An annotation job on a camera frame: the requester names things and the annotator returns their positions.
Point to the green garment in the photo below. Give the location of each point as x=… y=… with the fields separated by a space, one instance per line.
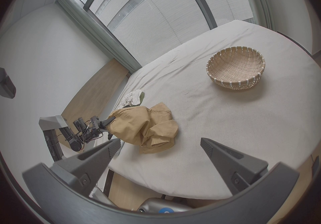
x=142 y=97

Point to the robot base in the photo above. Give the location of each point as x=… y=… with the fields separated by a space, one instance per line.
x=155 y=204

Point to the round woven basket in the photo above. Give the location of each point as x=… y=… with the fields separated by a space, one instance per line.
x=235 y=69

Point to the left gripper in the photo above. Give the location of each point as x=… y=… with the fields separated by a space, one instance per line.
x=103 y=125

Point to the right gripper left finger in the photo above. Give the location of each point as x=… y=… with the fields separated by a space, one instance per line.
x=87 y=167

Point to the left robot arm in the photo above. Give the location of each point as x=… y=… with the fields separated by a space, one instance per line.
x=54 y=122

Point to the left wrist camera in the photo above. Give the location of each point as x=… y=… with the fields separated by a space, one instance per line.
x=94 y=120

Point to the white garment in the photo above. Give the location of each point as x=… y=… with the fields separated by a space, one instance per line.
x=130 y=97

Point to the window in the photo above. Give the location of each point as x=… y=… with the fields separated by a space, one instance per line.
x=160 y=12

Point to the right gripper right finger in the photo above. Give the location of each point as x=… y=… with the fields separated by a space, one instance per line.
x=238 y=170

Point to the tan shorts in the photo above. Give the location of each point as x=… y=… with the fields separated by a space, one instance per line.
x=135 y=125

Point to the bed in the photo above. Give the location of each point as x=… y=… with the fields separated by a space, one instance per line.
x=213 y=122

